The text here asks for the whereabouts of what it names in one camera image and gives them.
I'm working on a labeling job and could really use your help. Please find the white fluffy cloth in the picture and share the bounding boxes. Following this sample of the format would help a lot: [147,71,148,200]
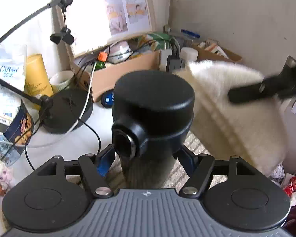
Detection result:
[175,60,287,176]

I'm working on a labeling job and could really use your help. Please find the black thermos flask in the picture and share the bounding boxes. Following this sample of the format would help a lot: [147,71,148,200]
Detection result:
[112,70,195,189]

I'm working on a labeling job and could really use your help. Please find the blue remote control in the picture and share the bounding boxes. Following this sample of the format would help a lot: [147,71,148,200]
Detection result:
[100,89,114,109]

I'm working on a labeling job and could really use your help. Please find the black round lamp base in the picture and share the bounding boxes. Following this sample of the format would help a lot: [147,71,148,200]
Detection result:
[39,89,93,134]

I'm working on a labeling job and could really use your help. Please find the small cardboard box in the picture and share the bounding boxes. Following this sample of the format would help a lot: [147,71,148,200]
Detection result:
[192,39,242,63]

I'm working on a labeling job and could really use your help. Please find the clear jar white lid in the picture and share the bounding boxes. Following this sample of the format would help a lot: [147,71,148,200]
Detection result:
[180,47,198,62]

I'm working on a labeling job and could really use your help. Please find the long cardboard box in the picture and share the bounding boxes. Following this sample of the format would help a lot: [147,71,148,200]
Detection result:
[66,38,166,102]

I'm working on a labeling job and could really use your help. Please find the blue orange snack bag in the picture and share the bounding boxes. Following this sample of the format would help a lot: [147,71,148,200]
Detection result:
[4,102,34,144]

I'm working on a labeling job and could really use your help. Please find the black power adapter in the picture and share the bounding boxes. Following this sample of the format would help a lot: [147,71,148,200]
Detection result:
[166,56,182,73]

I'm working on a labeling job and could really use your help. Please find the green bottle orange cap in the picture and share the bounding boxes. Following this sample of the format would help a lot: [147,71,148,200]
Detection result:
[95,51,108,70]

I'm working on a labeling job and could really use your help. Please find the yellow cylindrical can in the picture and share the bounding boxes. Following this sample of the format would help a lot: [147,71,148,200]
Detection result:
[25,54,53,99]

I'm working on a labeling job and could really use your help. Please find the small doll figure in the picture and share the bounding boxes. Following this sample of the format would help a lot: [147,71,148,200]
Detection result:
[0,160,15,196]

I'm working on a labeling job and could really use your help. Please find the white tissue pack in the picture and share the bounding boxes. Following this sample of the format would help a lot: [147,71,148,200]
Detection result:
[0,43,26,118]

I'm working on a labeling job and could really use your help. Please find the framed baby photo picture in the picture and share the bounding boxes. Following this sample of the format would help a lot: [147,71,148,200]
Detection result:
[56,0,156,60]

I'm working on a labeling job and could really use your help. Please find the white cable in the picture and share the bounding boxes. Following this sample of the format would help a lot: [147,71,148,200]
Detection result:
[0,61,98,149]

